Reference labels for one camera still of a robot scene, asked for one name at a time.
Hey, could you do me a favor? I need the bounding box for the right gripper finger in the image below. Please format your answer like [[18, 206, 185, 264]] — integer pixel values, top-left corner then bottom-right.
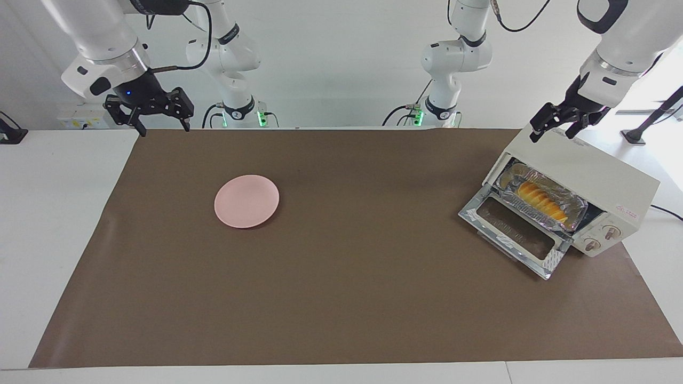
[[104, 95, 147, 138], [160, 87, 194, 132]]

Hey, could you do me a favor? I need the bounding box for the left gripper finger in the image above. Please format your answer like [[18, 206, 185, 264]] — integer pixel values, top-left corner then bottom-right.
[[567, 107, 610, 140], [530, 102, 561, 143]]

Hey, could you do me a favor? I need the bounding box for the aluminium foil baking tray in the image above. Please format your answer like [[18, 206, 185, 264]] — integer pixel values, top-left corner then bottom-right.
[[495, 162, 589, 231]]

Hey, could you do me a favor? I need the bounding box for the sliced yellow bread loaf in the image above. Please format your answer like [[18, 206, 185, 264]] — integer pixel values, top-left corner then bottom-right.
[[515, 180, 569, 225]]

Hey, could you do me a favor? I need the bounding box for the cream toaster oven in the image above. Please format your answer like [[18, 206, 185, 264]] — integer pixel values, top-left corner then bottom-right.
[[482, 127, 661, 258]]

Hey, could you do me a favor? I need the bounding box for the glass oven door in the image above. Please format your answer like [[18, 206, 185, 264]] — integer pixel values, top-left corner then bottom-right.
[[458, 188, 573, 281]]

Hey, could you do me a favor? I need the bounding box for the black stand with long boom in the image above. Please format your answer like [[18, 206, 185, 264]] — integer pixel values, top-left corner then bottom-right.
[[621, 85, 683, 146]]

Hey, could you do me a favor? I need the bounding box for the black stand with flat foot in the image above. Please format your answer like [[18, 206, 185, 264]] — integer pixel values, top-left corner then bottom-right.
[[0, 111, 28, 145]]

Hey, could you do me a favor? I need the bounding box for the pink round plate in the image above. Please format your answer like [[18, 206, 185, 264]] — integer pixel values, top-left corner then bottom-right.
[[214, 174, 280, 229]]

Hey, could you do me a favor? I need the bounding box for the brown table mat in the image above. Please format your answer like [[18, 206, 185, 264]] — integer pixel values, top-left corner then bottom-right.
[[28, 128, 683, 369]]

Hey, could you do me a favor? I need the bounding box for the white wall socket box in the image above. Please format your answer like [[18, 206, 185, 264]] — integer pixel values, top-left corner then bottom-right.
[[56, 104, 115, 130]]

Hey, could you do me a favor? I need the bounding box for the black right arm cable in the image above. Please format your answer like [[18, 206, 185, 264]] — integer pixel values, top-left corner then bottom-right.
[[149, 0, 214, 73]]

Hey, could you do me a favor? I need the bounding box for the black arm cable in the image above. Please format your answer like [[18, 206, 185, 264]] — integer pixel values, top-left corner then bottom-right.
[[149, 0, 214, 73], [491, 0, 553, 33]]

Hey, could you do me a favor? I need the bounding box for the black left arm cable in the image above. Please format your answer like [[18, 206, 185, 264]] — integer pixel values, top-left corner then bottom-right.
[[491, 0, 553, 33]]

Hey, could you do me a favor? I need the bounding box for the black oven power cable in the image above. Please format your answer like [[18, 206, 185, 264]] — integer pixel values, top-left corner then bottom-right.
[[650, 204, 683, 222]]

